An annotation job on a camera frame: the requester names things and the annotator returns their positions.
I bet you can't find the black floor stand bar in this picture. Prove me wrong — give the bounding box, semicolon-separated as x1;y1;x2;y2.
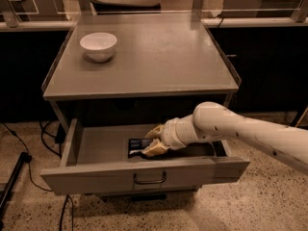
0;152;32;214

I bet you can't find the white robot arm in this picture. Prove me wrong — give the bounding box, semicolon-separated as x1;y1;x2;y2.
142;102;308;175

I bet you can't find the grey cabinet table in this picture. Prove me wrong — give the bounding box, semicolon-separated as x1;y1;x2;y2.
43;13;241;128

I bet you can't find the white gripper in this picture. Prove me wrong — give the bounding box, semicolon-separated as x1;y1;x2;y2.
141;115;196;157

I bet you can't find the white ceramic bowl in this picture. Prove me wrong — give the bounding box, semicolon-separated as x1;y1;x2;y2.
80;33;117;63

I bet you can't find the black floor cable left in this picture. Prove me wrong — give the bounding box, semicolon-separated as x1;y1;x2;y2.
1;122;54;193

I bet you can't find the metal drawer handle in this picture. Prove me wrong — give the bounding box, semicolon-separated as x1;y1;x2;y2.
133;171;167;185

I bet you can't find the open grey top drawer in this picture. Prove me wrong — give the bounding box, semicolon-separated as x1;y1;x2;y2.
40;118;249;195

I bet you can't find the dark blue rxbar wrapper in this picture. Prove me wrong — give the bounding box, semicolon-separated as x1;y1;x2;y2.
128;139;153;158

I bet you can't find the black cable under drawer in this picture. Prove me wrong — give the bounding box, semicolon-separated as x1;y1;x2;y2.
58;194;75;231

